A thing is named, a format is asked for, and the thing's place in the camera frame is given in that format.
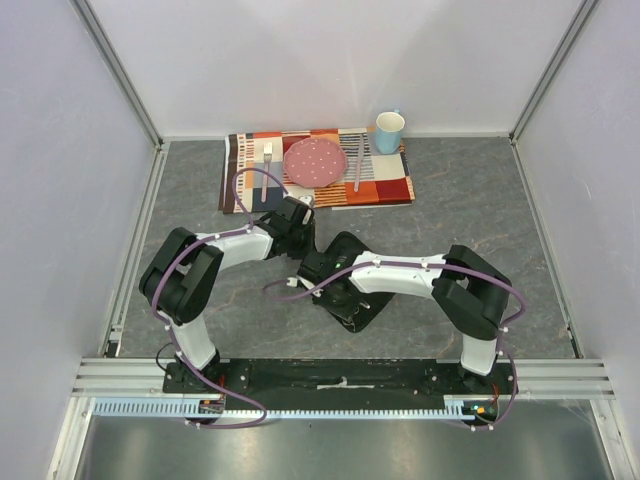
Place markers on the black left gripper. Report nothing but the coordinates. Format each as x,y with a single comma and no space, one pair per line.
309,228

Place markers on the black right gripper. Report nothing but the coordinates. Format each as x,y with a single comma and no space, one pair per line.
308,270

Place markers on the black zip tool case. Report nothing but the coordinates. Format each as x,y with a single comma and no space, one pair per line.
340,306

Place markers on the silver straight scissors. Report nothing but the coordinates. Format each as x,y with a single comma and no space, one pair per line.
360,313

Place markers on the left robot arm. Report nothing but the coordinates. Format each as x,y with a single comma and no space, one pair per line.
180,278

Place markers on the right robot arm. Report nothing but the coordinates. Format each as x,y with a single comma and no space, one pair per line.
354,285

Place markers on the pink dotted plate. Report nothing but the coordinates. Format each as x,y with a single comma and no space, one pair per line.
314,163

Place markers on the colourful patchwork placemat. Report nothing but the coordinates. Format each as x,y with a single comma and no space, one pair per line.
385,179

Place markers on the light blue mug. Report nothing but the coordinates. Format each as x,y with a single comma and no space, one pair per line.
389,129

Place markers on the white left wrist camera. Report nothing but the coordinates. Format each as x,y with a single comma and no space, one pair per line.
308,200

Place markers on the pink handled fork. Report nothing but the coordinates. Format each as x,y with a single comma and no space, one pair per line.
267,158

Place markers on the pink handled knife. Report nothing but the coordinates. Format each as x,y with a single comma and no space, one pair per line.
359,162

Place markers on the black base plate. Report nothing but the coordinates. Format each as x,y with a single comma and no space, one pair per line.
260,379

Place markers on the light blue cable duct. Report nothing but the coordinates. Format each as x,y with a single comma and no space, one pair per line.
193,408

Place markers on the aluminium frame rail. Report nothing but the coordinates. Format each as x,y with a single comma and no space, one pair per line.
533,379

